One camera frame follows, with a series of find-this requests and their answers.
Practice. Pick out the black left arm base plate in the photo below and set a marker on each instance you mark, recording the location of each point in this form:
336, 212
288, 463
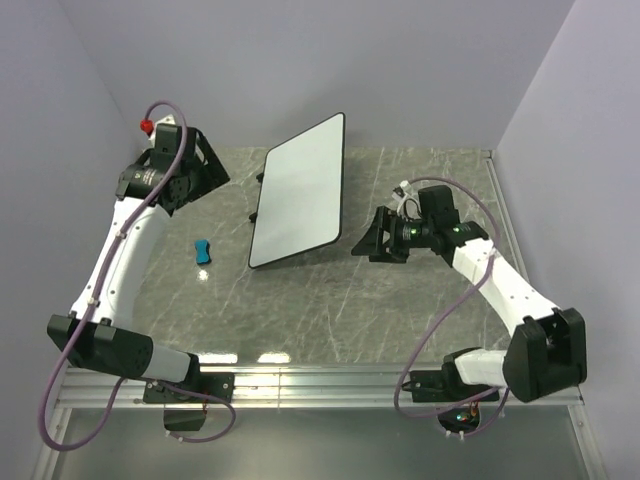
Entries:
201, 387

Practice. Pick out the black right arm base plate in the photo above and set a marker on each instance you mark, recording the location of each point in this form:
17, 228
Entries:
443, 386

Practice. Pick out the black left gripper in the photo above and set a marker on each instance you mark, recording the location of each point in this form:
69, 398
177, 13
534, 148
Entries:
213, 174

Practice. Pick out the white whiteboard with black frame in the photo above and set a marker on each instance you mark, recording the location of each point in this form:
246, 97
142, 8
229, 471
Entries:
300, 202

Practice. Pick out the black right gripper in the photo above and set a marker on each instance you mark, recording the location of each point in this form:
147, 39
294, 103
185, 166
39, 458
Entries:
371, 244

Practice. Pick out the aluminium mounting rail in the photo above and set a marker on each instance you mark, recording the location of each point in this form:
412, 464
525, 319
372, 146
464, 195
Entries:
278, 386

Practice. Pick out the blue whiteboard eraser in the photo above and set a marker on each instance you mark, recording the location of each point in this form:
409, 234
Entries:
202, 248

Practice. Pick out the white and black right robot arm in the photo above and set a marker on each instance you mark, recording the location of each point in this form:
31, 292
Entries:
547, 349

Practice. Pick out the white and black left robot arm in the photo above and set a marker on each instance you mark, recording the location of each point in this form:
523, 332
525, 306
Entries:
97, 332

